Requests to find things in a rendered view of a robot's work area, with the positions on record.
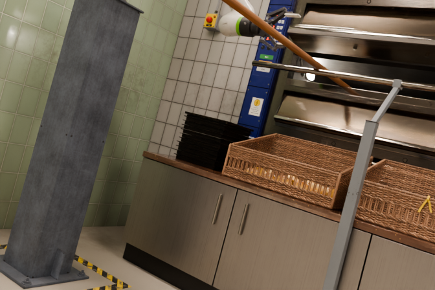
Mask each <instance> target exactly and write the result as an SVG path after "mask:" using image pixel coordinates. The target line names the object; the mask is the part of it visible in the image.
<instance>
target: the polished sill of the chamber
mask: <svg viewBox="0 0 435 290"><path fill-rule="evenodd" d="M285 84H286V85H292V86H296V87H303V88H308V89H316V90H320V91H327V92H332V93H340V94H344V95H352V96H359V97H363V98H371V99H376V100H383V101H385V99H386V98H387V96H388V95H389V94H388V93H380V92H375V91H367V90H363V89H355V88H350V87H342V86H337V85H329V84H321V83H316V82H309V81H303V80H295V79H290V78H287V81H286V83H285ZM392 102H395V103H400V104H407V105H412V106H419V107H427V108H431V109H435V100H427V99H422V98H414V97H409V96H401V95H396V97H395V98H394V100H393V101H392Z"/></svg>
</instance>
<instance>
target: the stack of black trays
mask: <svg viewBox="0 0 435 290"><path fill-rule="evenodd" d="M185 113H186V114H187V116H186V117H187V118H186V120H185V123H184V124H182V125H184V129H183V128H181V129H183V133H182V137H180V138H181V141H178V140H177V142H179V145H176V146H178V150H177V149H175V150H177V153H174V154H176V158H177V159H181V160H184V161H187V162H191V163H193V164H196V165H200V166H203V167H205V168H209V169H211V170H217V171H222V170H223V166H224V163H225V159H226V156H227V151H228V148H229V144H232V143H235V142H239V141H243V140H248V139H251V138H249V135H250V134H251V132H253V131H254V130H253V129H250V128H246V127H244V126H241V125H238V124H235V123H232V122H229V121H226V120H220V119H217V118H212V117H207V116H204V115H198V114H195V113H191V112H187V111H185ZM190 130H191V131H190ZM202 133H203V134H202ZM251 135H252V134H251Z"/></svg>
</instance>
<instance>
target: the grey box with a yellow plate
mask: <svg viewBox="0 0 435 290"><path fill-rule="evenodd" d="M214 15H216V18H214ZM208 16H210V17H211V18H212V22H210V23H208V22H206V18H207V17H208ZM221 18H222V16H221V15H220V14H213V13H206V17H205V22H204V24H203V28H205V29H207V30H208V31H214V32H220V31H219V27H218V24H219V20H220V19H221Z"/></svg>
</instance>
